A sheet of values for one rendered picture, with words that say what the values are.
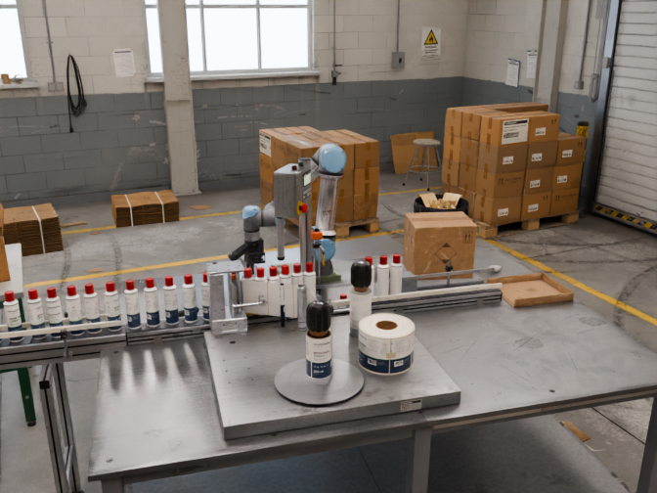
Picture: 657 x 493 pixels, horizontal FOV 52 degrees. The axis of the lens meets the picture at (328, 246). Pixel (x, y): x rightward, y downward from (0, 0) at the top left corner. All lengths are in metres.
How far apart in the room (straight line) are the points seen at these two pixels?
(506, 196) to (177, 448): 4.95
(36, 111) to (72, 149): 0.53
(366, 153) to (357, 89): 2.48
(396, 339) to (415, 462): 0.41
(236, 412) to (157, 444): 0.26
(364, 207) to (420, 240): 3.38
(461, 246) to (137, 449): 1.81
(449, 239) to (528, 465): 1.07
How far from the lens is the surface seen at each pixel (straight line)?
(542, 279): 3.50
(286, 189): 2.74
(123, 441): 2.27
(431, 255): 3.28
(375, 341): 2.38
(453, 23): 9.51
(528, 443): 3.35
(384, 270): 2.93
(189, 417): 2.34
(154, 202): 7.16
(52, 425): 2.87
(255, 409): 2.25
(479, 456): 3.22
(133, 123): 8.06
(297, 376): 2.40
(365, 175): 6.51
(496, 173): 6.46
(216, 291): 2.65
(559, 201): 7.12
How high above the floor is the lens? 2.10
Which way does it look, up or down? 20 degrees down
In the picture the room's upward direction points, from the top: straight up
